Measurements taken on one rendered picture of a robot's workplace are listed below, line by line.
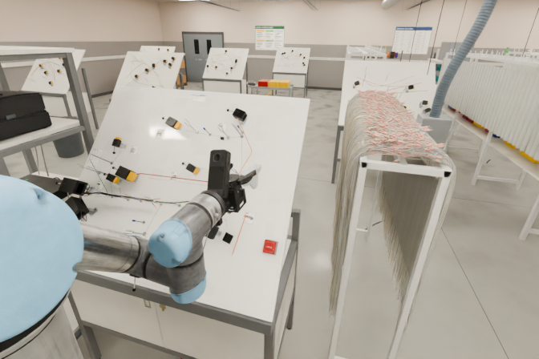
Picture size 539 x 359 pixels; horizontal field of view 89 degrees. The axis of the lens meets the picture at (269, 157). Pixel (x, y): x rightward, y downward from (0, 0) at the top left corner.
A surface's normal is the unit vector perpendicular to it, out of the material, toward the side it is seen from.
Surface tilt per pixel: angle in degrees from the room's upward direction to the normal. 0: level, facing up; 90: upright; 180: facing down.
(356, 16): 90
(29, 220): 84
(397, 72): 50
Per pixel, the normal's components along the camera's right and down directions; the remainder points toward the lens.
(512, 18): -0.25, 0.38
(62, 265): 0.93, 0.03
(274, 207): -0.19, -0.32
